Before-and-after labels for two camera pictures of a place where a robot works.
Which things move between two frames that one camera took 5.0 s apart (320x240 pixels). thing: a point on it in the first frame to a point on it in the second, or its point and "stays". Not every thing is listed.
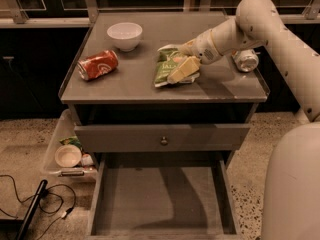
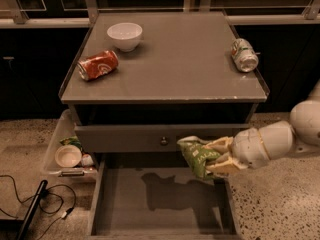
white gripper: [204, 51] to [248, 148]
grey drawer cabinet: [160, 122] stays
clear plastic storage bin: [61, 160] stays
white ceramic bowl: [125, 35] stays
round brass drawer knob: [164, 142] stays
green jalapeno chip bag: [167, 61] to [196, 155]
